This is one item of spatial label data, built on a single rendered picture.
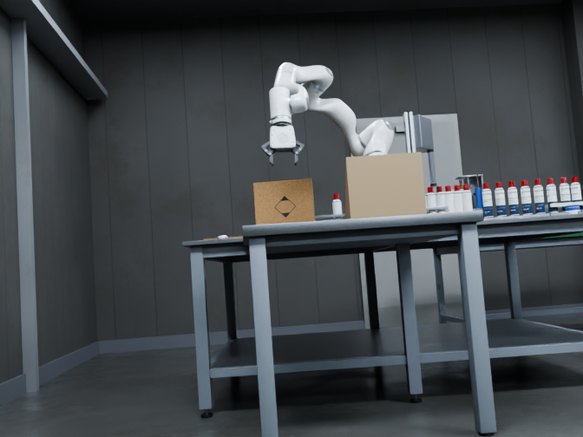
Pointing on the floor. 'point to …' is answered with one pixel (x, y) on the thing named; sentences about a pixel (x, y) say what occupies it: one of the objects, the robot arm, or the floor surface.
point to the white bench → (494, 251)
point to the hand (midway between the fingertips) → (284, 162)
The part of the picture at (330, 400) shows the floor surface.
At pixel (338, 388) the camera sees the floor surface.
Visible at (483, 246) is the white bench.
